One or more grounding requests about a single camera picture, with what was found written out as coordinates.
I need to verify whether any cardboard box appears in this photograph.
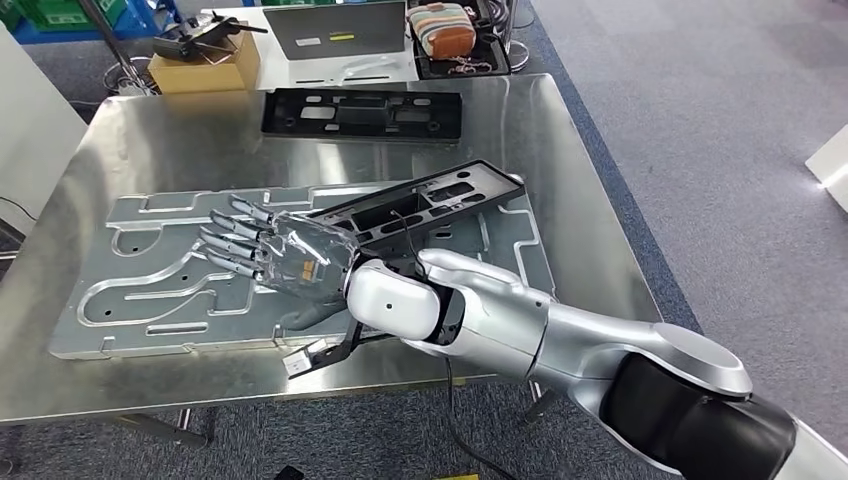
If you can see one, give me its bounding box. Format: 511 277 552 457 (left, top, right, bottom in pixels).
146 29 262 95

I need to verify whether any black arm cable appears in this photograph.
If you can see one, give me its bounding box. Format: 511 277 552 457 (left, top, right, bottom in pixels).
442 356 521 480

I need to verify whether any black plastic plate bracket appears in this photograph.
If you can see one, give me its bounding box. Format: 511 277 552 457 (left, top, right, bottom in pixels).
305 158 527 256
260 87 464 145

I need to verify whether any black device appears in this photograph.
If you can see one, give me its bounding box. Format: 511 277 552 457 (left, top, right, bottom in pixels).
152 11 270 64

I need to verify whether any metal stand pole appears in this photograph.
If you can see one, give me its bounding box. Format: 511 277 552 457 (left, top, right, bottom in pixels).
78 0 162 99

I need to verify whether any stainless steel workbench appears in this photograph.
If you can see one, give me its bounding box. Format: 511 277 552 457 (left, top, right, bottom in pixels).
0 72 664 452

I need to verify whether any grey metal fixture plate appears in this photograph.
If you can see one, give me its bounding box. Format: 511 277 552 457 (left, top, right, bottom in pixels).
47 182 558 362

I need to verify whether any green plastic crate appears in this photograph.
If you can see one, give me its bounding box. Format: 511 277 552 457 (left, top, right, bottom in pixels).
13 0 128 29

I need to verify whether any striped fabric pouch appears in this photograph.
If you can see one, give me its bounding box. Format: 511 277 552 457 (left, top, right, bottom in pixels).
406 3 478 61

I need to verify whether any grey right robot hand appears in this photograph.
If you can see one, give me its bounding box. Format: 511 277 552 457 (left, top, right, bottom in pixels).
197 193 363 331

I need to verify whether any metal key chain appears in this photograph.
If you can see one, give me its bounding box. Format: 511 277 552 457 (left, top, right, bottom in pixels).
445 56 495 75

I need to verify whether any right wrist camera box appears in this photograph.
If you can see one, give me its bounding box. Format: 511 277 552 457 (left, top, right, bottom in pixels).
282 322 399 381

